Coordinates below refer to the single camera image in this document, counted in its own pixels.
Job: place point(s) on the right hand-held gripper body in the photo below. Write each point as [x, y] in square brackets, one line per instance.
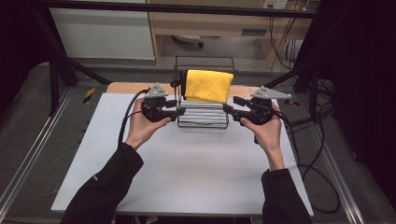
[261, 112]

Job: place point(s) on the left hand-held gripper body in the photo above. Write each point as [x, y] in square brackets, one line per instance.
[155, 91]

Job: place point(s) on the yellow cloth with black trim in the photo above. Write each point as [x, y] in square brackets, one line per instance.
[208, 85]

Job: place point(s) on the person's right hand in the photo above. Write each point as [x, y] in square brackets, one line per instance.
[269, 133]

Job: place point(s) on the person's left hand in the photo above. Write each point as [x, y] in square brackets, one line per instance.
[140, 127]

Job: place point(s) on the wooden table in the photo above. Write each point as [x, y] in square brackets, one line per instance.
[127, 88]

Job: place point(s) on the white table board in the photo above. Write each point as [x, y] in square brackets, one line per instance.
[193, 168]

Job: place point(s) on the black metal stand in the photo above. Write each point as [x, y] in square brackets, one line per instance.
[313, 84]
[54, 77]

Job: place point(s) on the office chair base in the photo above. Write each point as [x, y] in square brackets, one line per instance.
[188, 39]

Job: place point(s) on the white cabinet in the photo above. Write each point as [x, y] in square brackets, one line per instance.
[102, 34]

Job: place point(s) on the light wooden desk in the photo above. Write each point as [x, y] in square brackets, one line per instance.
[214, 23]

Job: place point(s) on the black frame crossbar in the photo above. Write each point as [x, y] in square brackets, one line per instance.
[186, 8]

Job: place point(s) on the aluminium floor rail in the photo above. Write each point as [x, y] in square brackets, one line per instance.
[34, 146]
[337, 174]

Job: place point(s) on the white wall socket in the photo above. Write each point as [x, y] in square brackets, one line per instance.
[275, 3]

